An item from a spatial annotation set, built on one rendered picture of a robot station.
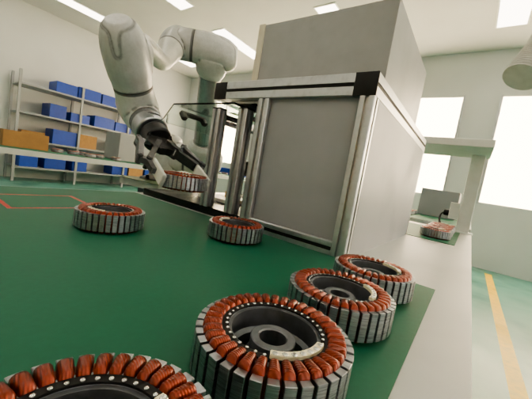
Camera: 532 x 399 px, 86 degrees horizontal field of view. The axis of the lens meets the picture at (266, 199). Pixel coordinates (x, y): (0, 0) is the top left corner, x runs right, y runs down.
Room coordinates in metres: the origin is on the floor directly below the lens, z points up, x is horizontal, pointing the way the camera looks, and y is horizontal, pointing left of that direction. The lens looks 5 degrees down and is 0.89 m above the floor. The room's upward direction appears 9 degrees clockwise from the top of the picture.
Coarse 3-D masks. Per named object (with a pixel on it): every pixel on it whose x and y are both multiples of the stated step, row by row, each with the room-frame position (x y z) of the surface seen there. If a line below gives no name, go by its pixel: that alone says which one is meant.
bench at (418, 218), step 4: (412, 216) 2.22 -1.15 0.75; (416, 216) 2.30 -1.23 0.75; (420, 216) 2.39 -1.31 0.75; (424, 216) 2.49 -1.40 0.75; (428, 216) 2.59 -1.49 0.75; (432, 216) 2.71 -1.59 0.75; (412, 220) 2.09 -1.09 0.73; (416, 220) 2.08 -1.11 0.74; (420, 220) 2.06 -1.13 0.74; (424, 220) 2.05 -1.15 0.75; (428, 220) 2.07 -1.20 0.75; (432, 220) 2.14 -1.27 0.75; (436, 220) 2.22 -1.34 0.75; (440, 220) 2.30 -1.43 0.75; (444, 220) 2.39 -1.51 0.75; (448, 220) 2.49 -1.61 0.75; (452, 220) 2.59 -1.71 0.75; (456, 220) 2.71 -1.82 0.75; (452, 224) 2.07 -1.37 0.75
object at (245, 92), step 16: (256, 80) 0.72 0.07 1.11; (272, 80) 0.69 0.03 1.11; (288, 80) 0.67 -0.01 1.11; (304, 80) 0.64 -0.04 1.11; (320, 80) 0.62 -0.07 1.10; (336, 80) 0.60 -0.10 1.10; (352, 80) 0.58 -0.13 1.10; (368, 80) 0.56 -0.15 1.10; (384, 80) 0.58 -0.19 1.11; (224, 96) 0.78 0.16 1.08; (240, 96) 0.75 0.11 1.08; (256, 96) 0.72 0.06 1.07; (272, 96) 0.69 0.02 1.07; (288, 96) 0.66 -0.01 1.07; (304, 96) 0.64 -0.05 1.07; (320, 96) 0.62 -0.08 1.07; (336, 96) 0.60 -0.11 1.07; (352, 96) 0.58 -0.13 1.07; (368, 96) 0.56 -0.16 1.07; (384, 96) 0.60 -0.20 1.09; (400, 112) 0.72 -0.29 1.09; (416, 128) 0.92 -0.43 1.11
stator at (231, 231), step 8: (216, 216) 0.59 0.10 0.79; (224, 216) 0.61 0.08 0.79; (232, 216) 0.62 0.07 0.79; (216, 224) 0.53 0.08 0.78; (224, 224) 0.53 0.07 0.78; (232, 224) 0.53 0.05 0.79; (240, 224) 0.61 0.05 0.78; (248, 224) 0.60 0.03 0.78; (256, 224) 0.57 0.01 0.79; (208, 232) 0.55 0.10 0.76; (216, 232) 0.53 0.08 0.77; (224, 232) 0.52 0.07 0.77; (232, 232) 0.52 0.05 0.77; (240, 232) 0.52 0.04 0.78; (248, 232) 0.53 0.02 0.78; (256, 232) 0.54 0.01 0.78; (224, 240) 0.52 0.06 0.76; (232, 240) 0.52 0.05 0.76; (240, 240) 0.53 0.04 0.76; (248, 240) 0.53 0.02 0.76; (256, 240) 0.54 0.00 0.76
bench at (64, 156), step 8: (0, 152) 2.34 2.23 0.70; (8, 152) 2.38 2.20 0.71; (16, 152) 2.42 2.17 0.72; (24, 152) 2.46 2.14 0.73; (32, 152) 2.51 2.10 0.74; (40, 152) 2.56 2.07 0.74; (48, 152) 2.68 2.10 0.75; (56, 152) 2.94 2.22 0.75; (64, 152) 3.25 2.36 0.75; (64, 160) 2.71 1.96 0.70; (72, 160) 2.77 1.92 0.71; (80, 160) 2.82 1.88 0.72; (88, 160) 2.88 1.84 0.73; (96, 160) 2.94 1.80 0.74; (104, 160) 3.02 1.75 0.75; (112, 160) 3.29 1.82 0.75; (136, 168) 3.30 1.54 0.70
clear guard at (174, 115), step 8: (176, 104) 0.93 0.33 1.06; (184, 104) 0.90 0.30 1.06; (192, 104) 0.88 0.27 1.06; (200, 104) 0.86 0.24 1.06; (208, 104) 0.84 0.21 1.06; (216, 104) 0.82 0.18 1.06; (224, 104) 0.81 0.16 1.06; (232, 104) 0.79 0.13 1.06; (240, 104) 0.79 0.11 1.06; (168, 112) 0.95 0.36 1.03; (176, 112) 0.96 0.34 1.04; (184, 112) 0.98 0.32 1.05; (192, 112) 1.00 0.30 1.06; (200, 112) 1.00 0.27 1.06; (208, 112) 0.97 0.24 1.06; (232, 112) 0.90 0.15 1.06; (168, 120) 0.98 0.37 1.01; (176, 120) 0.99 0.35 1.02; (184, 120) 1.01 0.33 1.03; (192, 120) 1.03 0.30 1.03; (200, 120) 1.05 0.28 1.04; (208, 120) 1.07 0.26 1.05; (192, 128) 1.06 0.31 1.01; (200, 128) 1.08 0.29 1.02; (208, 128) 1.11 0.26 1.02
